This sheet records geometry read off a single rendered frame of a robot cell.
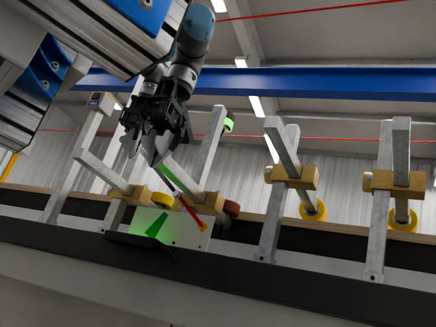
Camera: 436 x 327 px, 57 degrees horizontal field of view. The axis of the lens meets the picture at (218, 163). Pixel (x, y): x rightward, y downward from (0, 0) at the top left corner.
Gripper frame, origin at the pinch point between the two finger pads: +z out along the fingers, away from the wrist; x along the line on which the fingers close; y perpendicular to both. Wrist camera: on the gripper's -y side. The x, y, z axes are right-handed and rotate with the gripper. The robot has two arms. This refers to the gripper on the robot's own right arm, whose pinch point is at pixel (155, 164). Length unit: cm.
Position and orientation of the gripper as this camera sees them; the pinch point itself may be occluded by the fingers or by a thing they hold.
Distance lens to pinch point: 91.8
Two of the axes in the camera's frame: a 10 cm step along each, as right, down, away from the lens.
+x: 8.9, 0.6, -4.5
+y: -3.7, -4.9, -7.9
